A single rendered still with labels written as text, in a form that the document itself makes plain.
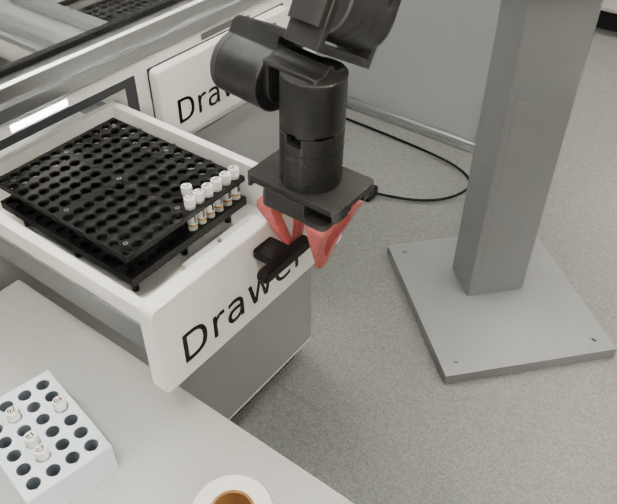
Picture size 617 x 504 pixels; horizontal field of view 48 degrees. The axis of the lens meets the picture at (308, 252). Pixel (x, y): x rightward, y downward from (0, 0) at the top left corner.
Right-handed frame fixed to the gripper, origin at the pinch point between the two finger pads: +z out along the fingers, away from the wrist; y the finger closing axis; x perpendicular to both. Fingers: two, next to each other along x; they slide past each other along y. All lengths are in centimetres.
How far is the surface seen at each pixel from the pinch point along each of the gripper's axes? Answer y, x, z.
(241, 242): 3.8, 5.6, -3.0
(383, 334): 24, -71, 89
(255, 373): 36, -32, 76
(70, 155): 32.7, 2.8, 0.3
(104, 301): 13.1, 15.4, 2.7
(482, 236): 12, -92, 63
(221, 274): 3.7, 8.7, -1.2
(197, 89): 35.3, -21.5, 2.3
